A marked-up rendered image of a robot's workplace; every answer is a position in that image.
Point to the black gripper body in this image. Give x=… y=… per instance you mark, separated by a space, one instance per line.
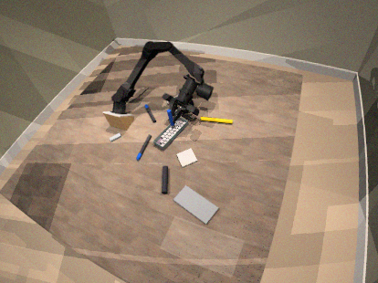
x=183 y=97

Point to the blue stylus with grey tip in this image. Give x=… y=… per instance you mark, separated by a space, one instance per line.
x=170 y=117

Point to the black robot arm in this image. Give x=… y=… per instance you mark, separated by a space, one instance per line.
x=150 y=50

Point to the white rectangular block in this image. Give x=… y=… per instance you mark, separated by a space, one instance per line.
x=115 y=137

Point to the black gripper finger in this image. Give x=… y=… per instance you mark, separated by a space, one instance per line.
x=179 y=113
x=173 y=108

